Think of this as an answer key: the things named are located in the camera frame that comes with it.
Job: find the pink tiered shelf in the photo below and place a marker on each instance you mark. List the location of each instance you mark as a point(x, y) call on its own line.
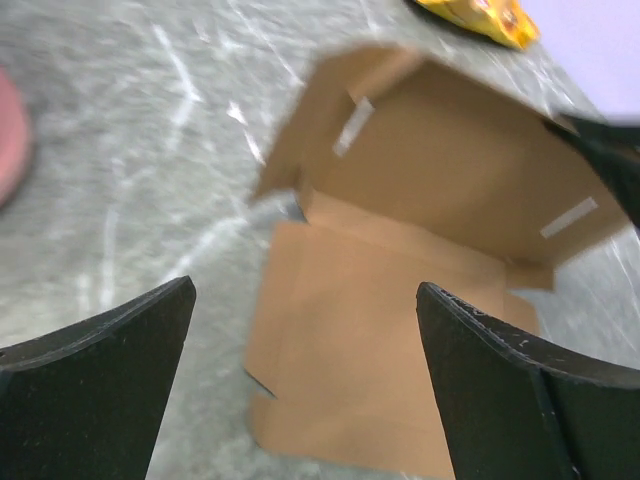
point(15, 139)

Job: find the brown cardboard box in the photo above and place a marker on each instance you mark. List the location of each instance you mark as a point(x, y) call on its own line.
point(406, 170)

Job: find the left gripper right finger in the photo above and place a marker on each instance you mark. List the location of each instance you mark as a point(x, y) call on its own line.
point(515, 406)

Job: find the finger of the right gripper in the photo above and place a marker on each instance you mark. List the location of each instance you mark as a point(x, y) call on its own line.
point(605, 160)

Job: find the yellow chips bag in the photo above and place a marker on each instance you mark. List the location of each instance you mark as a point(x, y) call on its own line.
point(503, 21)

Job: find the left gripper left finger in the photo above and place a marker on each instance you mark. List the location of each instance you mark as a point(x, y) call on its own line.
point(87, 401)

